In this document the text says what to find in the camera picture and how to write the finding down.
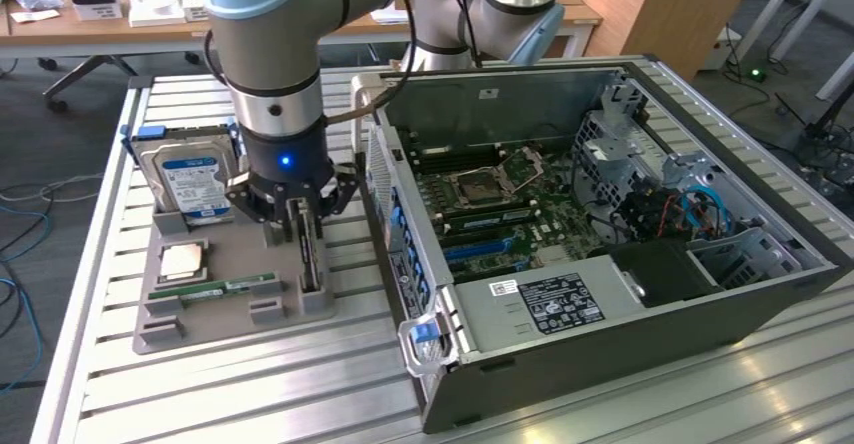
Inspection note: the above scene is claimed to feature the CPU with copper lid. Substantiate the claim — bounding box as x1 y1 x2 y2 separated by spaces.
156 243 212 285

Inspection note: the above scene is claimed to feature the blue floor cable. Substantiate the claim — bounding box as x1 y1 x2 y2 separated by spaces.
0 203 52 395

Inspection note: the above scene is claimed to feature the silver drive cage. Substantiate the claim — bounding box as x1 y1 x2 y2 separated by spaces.
685 226 805 293

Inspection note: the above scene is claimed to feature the white round holder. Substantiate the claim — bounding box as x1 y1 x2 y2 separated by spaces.
126 0 186 29

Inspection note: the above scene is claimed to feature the stack of white papers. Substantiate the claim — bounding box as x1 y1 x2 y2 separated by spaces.
369 6 413 26

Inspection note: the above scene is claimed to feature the wooden cabinet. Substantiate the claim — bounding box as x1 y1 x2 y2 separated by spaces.
552 0 765 80

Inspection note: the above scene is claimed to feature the green RAM stick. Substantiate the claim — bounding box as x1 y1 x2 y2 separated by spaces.
146 272 278 301

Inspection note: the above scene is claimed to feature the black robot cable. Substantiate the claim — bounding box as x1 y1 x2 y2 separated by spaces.
322 0 485 125

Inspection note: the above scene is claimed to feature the black RAM stick with label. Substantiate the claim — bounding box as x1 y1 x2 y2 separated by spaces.
443 207 540 234

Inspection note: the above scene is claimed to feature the hard disk in blue carrier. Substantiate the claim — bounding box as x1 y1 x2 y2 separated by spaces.
121 116 245 228

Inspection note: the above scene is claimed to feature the blue expansion slot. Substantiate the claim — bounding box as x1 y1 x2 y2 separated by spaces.
443 236 525 265

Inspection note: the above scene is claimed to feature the white paper tag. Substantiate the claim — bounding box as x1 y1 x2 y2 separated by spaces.
6 9 61 23

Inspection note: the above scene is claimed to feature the white box with black top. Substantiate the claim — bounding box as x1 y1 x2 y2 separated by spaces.
65 0 125 23

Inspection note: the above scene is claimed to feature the light wooden desk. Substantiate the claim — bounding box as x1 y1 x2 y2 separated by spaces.
312 0 601 73
0 0 221 60

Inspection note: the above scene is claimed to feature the black stand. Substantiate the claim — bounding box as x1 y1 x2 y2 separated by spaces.
776 93 854 165

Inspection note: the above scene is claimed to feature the grey parts rack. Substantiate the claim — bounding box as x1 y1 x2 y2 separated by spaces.
130 203 340 356

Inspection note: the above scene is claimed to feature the CPU socket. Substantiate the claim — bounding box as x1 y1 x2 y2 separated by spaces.
452 168 515 210

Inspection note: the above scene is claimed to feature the green motherboard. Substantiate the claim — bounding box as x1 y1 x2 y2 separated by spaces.
398 128 605 285

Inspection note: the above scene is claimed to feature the graphics card with metal bracket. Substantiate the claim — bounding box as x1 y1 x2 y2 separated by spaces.
290 198 325 295

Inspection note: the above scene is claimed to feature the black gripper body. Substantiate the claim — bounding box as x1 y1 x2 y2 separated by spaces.
240 116 333 206

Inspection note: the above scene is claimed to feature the grey power supply with label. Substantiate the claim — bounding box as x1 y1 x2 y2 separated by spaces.
451 255 645 356

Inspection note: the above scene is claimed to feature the grey floor cable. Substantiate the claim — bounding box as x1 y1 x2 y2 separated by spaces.
0 173 105 204

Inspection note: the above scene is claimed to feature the blue wire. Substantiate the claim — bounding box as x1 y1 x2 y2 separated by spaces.
679 183 735 240

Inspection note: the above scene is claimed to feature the open metal socket cover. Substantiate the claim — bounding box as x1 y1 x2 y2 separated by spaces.
496 144 559 190

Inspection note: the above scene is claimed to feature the black desk leg with castor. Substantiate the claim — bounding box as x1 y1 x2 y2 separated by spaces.
40 55 138 113

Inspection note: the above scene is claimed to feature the open dark PC case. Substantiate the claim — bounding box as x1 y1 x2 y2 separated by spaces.
349 59 840 435

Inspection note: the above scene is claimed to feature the white table frame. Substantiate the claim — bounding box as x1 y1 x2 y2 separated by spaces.
729 0 854 65

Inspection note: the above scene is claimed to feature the perforated metal disk bay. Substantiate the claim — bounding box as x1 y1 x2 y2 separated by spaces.
569 108 672 215

